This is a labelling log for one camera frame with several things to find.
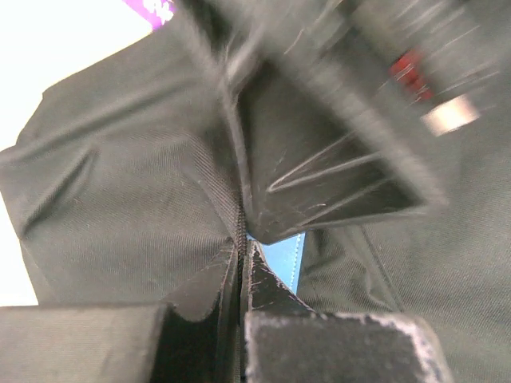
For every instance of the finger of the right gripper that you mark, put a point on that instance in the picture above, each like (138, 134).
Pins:
(326, 143)

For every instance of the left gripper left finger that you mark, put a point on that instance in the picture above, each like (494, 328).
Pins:
(190, 336)

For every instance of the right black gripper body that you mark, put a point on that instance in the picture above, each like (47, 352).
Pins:
(449, 61)

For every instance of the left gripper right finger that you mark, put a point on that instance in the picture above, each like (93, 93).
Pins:
(287, 341)

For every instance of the black backpack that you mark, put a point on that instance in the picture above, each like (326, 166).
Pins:
(124, 184)

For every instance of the purple 52-storey treehouse book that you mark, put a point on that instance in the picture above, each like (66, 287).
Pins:
(155, 12)

